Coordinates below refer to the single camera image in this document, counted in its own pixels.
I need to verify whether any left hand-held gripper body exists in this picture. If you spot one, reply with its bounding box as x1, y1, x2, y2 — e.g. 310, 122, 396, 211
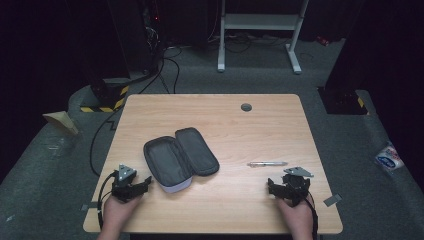
110, 163, 140, 203

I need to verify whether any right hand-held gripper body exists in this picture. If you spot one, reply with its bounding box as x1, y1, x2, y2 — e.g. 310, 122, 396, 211
281, 166, 315, 208

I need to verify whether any silver pen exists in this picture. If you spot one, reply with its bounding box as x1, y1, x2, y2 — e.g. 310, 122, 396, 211
247, 161, 289, 168

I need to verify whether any dark grey pencil case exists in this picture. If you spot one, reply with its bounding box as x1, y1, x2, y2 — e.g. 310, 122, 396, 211
143, 126, 221, 194

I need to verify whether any person's right hand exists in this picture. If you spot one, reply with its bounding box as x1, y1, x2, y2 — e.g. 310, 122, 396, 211
275, 194, 316, 238

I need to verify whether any person's left hand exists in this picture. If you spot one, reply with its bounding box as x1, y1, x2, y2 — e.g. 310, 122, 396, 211
100, 194, 144, 235

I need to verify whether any grey tape strip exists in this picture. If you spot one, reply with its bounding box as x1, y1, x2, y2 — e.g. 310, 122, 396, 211
322, 193, 343, 207
80, 201, 100, 212

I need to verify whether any black yellow striped base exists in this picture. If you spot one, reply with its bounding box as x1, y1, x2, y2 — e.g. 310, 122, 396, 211
79, 77, 131, 114

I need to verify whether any beige cardboard wedge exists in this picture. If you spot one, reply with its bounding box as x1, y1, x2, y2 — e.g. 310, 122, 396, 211
42, 110, 80, 136

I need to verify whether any white blue plastic packet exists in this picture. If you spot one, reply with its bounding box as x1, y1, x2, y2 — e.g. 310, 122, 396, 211
374, 142, 405, 172

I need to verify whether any dark base with yellow stripe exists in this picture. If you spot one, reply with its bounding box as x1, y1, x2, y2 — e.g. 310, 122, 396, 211
317, 85, 370, 116

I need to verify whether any black equipment tower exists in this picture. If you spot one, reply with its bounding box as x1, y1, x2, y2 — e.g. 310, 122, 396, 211
105, 0, 167, 80

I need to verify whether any white metal stand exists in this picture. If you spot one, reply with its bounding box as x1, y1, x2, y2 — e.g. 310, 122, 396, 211
216, 0, 310, 75

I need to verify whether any left hand-held gripper black cable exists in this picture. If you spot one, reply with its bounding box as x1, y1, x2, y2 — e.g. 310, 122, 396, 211
95, 170, 120, 232

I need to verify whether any hand-held gripper black cable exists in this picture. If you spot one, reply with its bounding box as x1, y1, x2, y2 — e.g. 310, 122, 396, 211
303, 191, 320, 240
95, 170, 120, 232

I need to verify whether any right hand-held gripper black cable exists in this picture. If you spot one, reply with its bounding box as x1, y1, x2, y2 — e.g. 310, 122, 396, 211
303, 191, 320, 240

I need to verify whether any long black floor cable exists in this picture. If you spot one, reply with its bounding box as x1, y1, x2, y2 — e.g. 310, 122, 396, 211
89, 58, 167, 178

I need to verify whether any looped black floor cable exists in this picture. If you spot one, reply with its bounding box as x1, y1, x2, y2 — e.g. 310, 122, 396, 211
159, 46, 184, 95

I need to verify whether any bundle of dark cables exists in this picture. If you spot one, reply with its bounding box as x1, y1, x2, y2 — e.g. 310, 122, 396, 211
207, 30, 292, 55

